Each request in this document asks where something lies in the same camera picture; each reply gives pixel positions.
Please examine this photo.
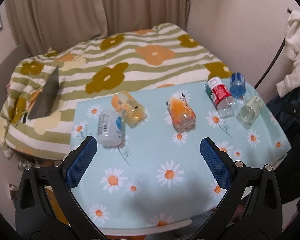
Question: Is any clear cup pale green label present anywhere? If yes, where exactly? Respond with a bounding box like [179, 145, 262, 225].
[236, 96, 263, 129]

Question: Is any white bottle cup blue logo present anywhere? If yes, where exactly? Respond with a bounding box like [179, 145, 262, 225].
[97, 110, 123, 148]

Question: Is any red green label bottle cup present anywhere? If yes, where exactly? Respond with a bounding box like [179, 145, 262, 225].
[205, 77, 237, 118]

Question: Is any orange cartoon label bottle cup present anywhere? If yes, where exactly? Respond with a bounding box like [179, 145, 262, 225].
[166, 92, 196, 132]

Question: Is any clear cup orange yellow label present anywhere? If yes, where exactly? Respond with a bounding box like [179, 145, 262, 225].
[111, 91, 147, 128]

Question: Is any small blue plastic cup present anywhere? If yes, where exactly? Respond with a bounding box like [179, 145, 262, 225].
[230, 73, 246, 99]

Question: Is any daisy print light blue cloth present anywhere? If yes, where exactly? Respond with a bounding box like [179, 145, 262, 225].
[72, 82, 290, 230]

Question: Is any white garment hanging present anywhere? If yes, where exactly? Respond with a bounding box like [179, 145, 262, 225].
[276, 10, 300, 98]

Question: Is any striped flower pattern blanket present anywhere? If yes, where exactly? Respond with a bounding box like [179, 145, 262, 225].
[0, 23, 231, 159]

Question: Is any beige curtain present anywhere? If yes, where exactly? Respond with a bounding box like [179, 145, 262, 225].
[5, 0, 190, 55]

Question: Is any black cable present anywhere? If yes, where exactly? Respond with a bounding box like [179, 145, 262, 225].
[253, 37, 286, 90]

